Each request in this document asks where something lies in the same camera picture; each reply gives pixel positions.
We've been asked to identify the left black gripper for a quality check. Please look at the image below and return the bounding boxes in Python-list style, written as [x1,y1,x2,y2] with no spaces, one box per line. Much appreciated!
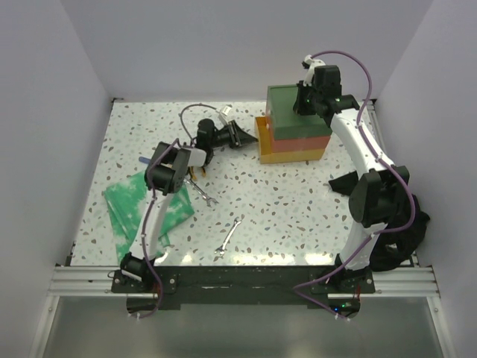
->
[209,120,257,149]

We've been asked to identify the yellow drawer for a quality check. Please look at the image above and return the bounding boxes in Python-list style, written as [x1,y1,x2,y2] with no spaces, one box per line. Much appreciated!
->
[255,116,326,164]

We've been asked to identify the silver wrench front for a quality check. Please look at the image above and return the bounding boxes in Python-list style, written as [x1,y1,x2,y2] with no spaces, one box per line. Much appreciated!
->
[214,217,241,257]

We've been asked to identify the silver wrench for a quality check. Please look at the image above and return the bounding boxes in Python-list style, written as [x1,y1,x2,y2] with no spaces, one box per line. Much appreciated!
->
[214,217,241,257]
[184,178,218,207]

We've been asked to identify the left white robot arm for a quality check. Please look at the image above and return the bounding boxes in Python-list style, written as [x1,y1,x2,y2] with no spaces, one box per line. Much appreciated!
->
[120,119,258,292]

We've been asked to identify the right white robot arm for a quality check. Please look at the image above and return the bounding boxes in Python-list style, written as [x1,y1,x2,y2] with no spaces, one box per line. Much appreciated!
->
[294,60,409,293]

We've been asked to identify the green drawer box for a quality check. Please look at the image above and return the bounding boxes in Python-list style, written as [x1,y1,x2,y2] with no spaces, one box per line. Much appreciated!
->
[265,85,332,140]

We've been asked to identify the orange drawer box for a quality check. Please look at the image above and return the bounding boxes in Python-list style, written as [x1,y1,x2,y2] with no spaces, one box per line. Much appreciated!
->
[266,124,331,153]

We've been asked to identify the orange black pliers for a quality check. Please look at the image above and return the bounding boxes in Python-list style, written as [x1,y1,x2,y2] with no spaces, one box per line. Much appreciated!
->
[189,166,206,180]

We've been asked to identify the silver wrench near cloth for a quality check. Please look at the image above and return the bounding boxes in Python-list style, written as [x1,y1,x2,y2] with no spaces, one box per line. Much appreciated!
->
[184,178,218,207]

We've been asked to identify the green white cloth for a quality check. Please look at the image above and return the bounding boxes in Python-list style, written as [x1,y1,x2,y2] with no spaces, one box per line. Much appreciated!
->
[101,171,197,264]

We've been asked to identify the black cloth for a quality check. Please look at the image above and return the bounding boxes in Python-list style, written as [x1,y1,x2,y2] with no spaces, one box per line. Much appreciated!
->
[329,171,431,271]

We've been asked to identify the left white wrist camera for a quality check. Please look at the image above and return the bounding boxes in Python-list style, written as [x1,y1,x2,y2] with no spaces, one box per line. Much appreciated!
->
[216,104,232,126]

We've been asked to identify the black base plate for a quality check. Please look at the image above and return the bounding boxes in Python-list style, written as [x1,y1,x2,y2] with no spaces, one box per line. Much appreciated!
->
[110,264,376,314]

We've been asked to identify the aluminium rail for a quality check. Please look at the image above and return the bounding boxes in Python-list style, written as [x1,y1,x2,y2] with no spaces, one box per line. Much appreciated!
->
[48,266,440,297]

